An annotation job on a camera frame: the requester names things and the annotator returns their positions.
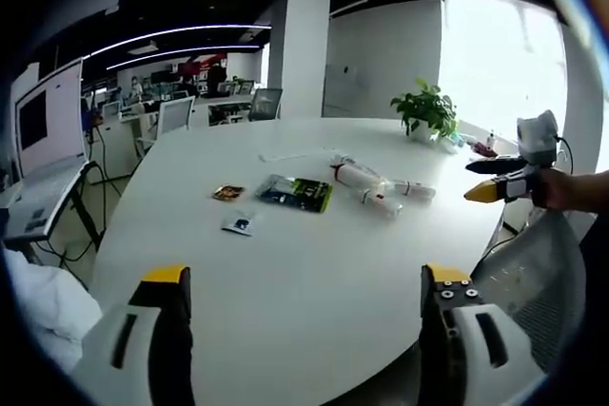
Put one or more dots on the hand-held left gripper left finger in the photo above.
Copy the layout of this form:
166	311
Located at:
143	330

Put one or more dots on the white skincare bottle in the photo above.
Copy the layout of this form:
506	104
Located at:
354	171
380	200
414	188

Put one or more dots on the green black skincare packet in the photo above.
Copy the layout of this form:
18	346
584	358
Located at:
297	193

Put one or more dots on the small orange brown sachet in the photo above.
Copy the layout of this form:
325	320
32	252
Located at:
228	192

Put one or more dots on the person's right hand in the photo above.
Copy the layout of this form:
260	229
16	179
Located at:
559	189

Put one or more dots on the grey mesh office chair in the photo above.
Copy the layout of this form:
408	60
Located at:
537	273

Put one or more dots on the white cloth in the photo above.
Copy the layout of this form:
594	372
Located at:
43	306

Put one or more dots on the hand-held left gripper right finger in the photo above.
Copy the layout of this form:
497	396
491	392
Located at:
476	339

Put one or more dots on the pink items on windowsill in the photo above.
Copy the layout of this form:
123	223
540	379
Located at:
485	145

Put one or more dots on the white side desk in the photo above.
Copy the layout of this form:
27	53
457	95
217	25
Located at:
43	197

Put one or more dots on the small white blue sachet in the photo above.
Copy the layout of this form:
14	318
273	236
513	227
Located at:
239	224

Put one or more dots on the white display board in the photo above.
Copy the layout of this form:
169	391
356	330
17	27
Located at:
52	116

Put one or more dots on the white mesh office chair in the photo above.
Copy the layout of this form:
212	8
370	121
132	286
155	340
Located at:
175	115

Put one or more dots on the dark mesh office chair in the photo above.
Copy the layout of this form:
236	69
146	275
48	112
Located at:
265	104

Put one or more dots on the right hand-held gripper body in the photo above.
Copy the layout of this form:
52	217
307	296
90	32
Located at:
537	137

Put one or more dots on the green potted plant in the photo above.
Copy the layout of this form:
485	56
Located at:
426	109

